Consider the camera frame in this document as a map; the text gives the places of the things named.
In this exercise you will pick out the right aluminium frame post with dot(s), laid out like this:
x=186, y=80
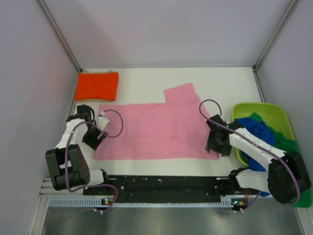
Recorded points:
x=275, y=34

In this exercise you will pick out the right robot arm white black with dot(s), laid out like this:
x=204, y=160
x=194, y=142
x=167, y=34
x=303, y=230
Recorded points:
x=285, y=176

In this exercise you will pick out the pink t shirt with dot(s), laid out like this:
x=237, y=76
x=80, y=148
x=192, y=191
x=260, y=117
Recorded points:
x=154, y=131

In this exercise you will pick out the blue t shirt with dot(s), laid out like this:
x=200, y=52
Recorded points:
x=255, y=125

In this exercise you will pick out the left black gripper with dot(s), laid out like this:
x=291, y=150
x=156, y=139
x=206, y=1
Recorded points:
x=94, y=142

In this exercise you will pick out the folded orange t shirt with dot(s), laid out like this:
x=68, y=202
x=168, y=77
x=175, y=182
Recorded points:
x=97, y=86

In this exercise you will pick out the aluminium frame post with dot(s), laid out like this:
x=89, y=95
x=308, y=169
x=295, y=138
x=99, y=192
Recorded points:
x=58, y=33
x=275, y=34

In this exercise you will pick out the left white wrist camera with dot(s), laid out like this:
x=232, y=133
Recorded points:
x=102, y=121

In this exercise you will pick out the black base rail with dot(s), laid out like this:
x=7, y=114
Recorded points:
x=171, y=189

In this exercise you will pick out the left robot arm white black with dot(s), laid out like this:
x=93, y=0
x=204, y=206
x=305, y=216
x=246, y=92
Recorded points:
x=67, y=162

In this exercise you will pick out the green t shirt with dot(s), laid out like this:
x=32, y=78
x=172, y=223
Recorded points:
x=285, y=141

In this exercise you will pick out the grey slotted cable duct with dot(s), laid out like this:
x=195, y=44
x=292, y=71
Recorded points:
x=97, y=202

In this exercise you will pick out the left aluminium frame post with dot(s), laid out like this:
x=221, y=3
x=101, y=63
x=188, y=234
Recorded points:
x=58, y=33

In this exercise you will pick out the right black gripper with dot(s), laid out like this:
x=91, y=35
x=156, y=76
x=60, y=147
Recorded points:
x=225, y=151

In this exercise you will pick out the green plastic basket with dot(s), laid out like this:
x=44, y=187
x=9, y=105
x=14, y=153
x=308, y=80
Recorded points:
x=245, y=109

